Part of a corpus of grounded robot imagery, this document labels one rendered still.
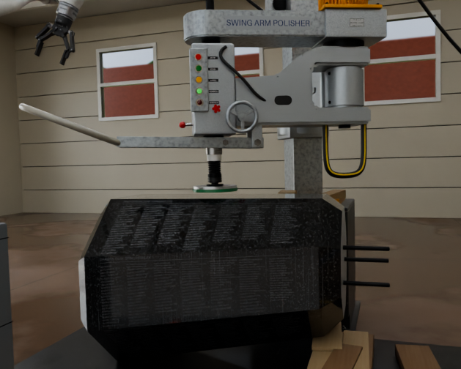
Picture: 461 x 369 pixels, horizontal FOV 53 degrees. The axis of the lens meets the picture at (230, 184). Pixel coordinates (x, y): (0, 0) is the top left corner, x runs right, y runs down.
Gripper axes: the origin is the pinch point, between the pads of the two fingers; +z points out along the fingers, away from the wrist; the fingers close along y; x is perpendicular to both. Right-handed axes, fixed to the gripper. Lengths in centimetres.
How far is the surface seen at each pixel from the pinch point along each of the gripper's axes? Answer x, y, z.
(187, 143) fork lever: 8, 75, 15
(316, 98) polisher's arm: 42, 123, -33
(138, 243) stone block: -1, 73, 65
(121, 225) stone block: 7, 59, 62
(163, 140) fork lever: 6, 65, 18
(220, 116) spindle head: 6, 86, -2
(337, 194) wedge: 76, 154, 9
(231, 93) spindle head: 6, 87, -14
